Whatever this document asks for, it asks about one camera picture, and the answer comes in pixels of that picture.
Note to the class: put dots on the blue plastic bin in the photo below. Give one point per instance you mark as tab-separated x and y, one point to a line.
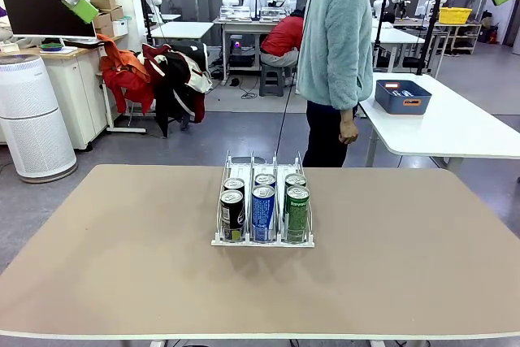
402	105

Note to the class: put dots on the black beverage can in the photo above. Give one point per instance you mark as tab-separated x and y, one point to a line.
235	183

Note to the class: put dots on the blue beverage can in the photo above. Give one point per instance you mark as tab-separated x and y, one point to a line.
263	213
265	179

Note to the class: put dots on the light green beverage can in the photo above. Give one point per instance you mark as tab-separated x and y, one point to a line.
297	213
295	179

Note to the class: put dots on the person's right hand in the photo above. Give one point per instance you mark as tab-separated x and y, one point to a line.
348	129

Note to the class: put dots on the brown cardboard box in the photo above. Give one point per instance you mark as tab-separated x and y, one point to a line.
101	22
101	1
115	14

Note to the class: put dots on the small white box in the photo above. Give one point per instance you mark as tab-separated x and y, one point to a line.
120	27

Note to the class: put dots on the black computer monitor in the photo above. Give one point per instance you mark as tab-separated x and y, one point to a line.
40	14

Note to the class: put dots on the red fire extinguisher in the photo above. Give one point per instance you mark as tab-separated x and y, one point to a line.
491	35

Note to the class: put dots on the blue dish with green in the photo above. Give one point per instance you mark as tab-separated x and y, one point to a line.
52	46

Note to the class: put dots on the yellow plastic crate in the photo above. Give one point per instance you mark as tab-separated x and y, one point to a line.
455	16

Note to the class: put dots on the wooden shelf table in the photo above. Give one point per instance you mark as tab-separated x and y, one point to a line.
463	36

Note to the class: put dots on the orange jacket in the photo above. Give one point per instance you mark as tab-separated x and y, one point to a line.
126	75

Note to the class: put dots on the black tripod stand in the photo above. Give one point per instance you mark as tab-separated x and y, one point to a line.
381	18
430	30

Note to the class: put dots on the white cabinet desk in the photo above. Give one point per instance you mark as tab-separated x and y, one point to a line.
77	95

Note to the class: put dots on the white background table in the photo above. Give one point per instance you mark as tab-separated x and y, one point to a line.
396	36
183	30

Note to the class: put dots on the red black white jacket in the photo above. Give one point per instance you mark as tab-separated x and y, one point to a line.
178	79

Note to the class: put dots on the white cylindrical air purifier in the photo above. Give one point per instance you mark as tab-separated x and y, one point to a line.
32	119

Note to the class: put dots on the large white side table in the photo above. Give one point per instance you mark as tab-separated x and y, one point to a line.
447	127

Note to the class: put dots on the grey background workbench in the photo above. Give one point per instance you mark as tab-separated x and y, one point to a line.
243	24

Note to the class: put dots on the black computer tower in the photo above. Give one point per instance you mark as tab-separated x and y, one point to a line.
243	52

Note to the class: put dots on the person in teal fleece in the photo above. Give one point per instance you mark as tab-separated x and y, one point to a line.
333	38

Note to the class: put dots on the grey plastic stool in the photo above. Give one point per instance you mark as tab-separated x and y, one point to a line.
273	81

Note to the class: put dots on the crouching person in red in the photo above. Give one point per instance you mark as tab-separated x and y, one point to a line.
284	38

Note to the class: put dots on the black trousers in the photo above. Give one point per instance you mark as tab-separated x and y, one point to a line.
325	140

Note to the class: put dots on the black can with yellow base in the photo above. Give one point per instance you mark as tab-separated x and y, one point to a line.
231	213

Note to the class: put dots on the white clothes rack frame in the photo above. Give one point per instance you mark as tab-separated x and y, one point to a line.
122	129

